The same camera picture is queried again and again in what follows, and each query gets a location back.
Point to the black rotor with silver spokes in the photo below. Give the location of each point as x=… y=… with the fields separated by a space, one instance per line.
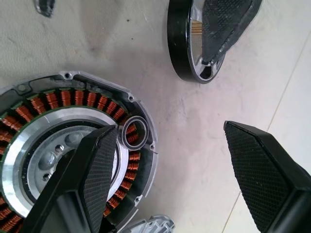
x=177 y=48

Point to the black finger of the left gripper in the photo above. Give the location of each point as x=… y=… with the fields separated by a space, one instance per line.
x=223 y=24

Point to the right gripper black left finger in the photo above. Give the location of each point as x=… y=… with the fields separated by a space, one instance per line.
x=97 y=182

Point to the silver finned motor cover plate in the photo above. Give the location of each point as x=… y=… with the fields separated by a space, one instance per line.
x=150 y=224

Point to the silver stator housing copper coils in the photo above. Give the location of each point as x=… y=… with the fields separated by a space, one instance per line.
x=65 y=97

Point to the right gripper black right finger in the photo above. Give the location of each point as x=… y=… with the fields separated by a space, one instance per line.
x=262 y=182

